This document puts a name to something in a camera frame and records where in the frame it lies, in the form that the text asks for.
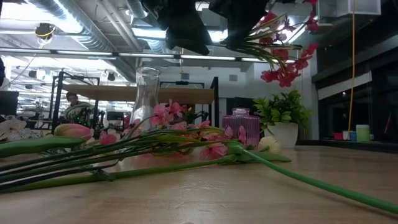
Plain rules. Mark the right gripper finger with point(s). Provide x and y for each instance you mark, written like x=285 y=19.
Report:
x=242 y=29

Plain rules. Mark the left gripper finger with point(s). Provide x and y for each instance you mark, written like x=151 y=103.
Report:
x=189 y=37

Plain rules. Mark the red blossom flower spray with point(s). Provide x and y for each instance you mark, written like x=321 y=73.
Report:
x=286 y=77

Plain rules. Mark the tall clear glass vase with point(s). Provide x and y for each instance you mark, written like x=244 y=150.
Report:
x=147 y=93

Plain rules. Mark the pink blossom flower spray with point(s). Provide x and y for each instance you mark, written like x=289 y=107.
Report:
x=161 y=115

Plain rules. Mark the purple ribbed glass vase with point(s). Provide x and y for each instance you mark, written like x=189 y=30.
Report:
x=239 y=124

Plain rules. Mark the pink tulip stem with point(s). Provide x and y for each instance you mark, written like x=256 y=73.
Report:
x=74 y=130

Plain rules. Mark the white blossom flower spray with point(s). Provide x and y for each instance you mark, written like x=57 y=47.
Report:
x=12 y=126

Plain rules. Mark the red tulip stem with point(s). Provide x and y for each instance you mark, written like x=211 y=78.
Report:
x=373 y=200

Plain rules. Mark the wooden shelf with black legs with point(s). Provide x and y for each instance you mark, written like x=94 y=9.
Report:
x=102 y=93

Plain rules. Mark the long LED light bar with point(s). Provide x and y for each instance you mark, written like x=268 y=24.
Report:
x=205 y=57

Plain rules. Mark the white ceiling box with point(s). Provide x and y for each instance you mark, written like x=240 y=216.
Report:
x=348 y=7

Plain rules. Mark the black monitor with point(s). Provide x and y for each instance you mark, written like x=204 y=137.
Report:
x=8 y=102
x=115 y=116

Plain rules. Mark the green plant in white pot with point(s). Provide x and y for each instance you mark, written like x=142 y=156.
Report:
x=281 y=133

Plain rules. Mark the black round ceiling device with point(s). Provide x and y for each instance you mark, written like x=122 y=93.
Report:
x=45 y=30

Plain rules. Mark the person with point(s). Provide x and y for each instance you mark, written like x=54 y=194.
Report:
x=77 y=112

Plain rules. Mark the red bowl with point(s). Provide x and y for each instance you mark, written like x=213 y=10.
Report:
x=338 y=136

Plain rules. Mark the white cup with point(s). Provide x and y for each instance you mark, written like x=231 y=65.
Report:
x=346 y=135

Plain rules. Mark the blue cup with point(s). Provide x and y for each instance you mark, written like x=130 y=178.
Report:
x=353 y=136

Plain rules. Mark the pale green cup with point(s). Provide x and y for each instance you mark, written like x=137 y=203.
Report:
x=362 y=133

